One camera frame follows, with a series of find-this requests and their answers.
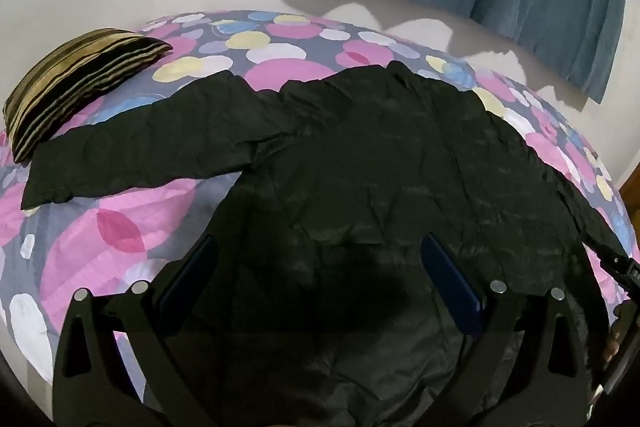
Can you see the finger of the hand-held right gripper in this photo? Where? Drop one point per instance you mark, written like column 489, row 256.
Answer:
column 622, row 269

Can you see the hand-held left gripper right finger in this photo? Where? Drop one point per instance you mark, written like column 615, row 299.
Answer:
column 452, row 274

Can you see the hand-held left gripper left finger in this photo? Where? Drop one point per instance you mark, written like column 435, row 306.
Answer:
column 189, row 271

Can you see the black jacket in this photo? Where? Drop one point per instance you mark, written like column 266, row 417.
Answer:
column 350, row 187

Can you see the person's right hand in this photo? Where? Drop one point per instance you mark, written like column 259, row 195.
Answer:
column 614, row 337

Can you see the brown wooden furniture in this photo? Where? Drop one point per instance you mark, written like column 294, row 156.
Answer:
column 631, row 207

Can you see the circle-patterned bed sheet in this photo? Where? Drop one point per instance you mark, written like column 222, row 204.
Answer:
column 125, row 227

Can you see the striped black and gold pillow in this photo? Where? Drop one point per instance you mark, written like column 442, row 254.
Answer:
column 75, row 82

